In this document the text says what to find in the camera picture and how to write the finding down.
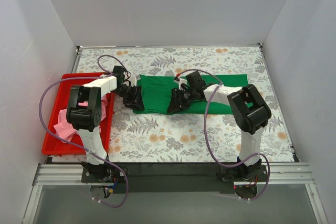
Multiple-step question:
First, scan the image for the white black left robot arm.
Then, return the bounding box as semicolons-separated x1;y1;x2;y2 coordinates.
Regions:
66;66;144;182

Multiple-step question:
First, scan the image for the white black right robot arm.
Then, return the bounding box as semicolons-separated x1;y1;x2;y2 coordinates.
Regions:
167;71;271;181

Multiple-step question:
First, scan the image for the floral patterned table mat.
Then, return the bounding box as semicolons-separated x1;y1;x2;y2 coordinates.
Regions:
75;46;294;162

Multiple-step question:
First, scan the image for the pink t shirt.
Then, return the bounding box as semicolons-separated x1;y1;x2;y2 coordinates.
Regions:
54;95;108;142

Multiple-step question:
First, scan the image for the red plastic bin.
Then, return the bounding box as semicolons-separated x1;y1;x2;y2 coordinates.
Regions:
41;72;114;155

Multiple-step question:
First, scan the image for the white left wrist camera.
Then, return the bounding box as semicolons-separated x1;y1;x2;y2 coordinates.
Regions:
129;75;141;86

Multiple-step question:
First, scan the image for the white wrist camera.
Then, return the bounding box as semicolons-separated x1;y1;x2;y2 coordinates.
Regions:
129;75;141;86
174;76;188;90

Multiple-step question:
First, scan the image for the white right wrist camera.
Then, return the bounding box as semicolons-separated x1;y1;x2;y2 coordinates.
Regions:
174;76;188;90

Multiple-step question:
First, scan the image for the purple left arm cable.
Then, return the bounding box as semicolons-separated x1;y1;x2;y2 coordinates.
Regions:
38;55;132;209

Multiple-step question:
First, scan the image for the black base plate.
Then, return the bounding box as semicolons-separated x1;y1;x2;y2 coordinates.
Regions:
81;162;268;195

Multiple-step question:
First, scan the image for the aluminium frame rail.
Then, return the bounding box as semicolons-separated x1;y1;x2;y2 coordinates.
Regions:
33;162;314;185

